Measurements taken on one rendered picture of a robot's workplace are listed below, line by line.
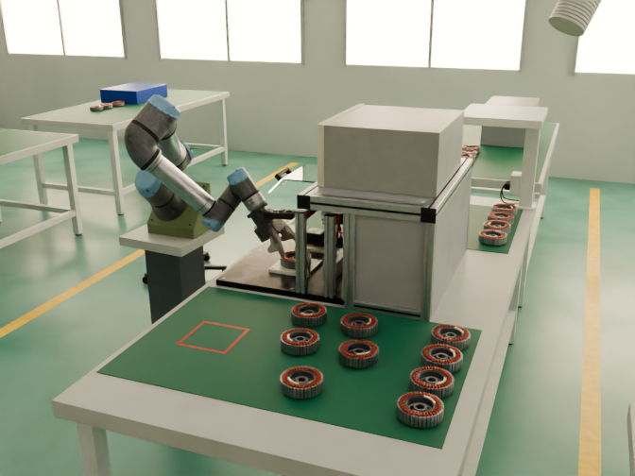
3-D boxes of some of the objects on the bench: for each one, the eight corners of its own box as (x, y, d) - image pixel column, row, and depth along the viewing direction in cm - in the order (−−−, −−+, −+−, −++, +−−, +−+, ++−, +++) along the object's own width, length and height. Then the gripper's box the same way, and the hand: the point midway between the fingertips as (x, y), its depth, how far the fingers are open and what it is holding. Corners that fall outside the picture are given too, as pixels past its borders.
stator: (314, 335, 205) (314, 324, 204) (323, 353, 195) (323, 342, 194) (277, 340, 202) (276, 329, 201) (285, 359, 192) (284, 347, 191)
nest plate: (268, 272, 246) (268, 268, 246) (284, 257, 259) (284, 254, 259) (307, 278, 241) (307, 274, 241) (322, 263, 254) (322, 260, 254)
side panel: (344, 308, 223) (345, 213, 212) (347, 304, 226) (348, 211, 215) (429, 322, 213) (435, 223, 203) (432, 317, 216) (437, 220, 205)
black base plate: (215, 285, 241) (215, 279, 240) (288, 229, 297) (288, 224, 296) (343, 305, 225) (343, 298, 224) (394, 242, 281) (394, 236, 280)
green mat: (95, 372, 186) (95, 371, 186) (208, 286, 240) (208, 285, 240) (441, 449, 155) (441, 449, 154) (482, 331, 208) (482, 330, 208)
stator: (332, 353, 195) (332, 342, 194) (368, 346, 199) (368, 334, 197) (348, 372, 185) (348, 361, 184) (386, 365, 189) (386, 352, 188)
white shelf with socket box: (450, 217, 311) (456, 116, 296) (464, 195, 344) (471, 103, 328) (531, 226, 299) (541, 121, 284) (538, 202, 332) (548, 107, 316)
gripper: (259, 206, 259) (289, 249, 261) (235, 221, 242) (267, 268, 243) (276, 195, 255) (306, 239, 256) (253, 210, 238) (284, 257, 239)
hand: (293, 250), depth 248 cm, fingers open, 14 cm apart
